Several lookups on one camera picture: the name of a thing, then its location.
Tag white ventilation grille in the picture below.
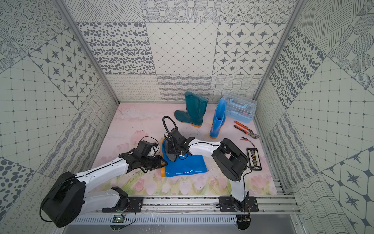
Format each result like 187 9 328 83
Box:
71 214 237 225

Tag orange handled pliers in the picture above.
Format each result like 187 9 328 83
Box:
234 121 260 139

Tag aluminium mounting rail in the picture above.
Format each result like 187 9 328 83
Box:
81 195 301 215

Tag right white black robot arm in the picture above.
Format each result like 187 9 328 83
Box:
163 127 250 206

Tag blue rubber boot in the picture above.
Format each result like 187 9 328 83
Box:
210 98 227 139
160 140 207 177

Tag light blue plastic toolbox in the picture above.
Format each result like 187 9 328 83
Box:
223 93 257 123

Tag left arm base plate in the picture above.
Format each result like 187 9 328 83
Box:
101 197 144 213

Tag grey microfibre cloth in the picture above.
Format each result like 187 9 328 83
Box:
165 142 177 162

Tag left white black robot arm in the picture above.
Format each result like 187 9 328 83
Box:
39 140 168 228

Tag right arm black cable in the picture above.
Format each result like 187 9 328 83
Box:
162 115 179 138

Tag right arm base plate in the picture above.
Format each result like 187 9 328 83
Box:
216 195 259 213

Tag green rubber boot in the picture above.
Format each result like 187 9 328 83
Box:
174 92 208 127

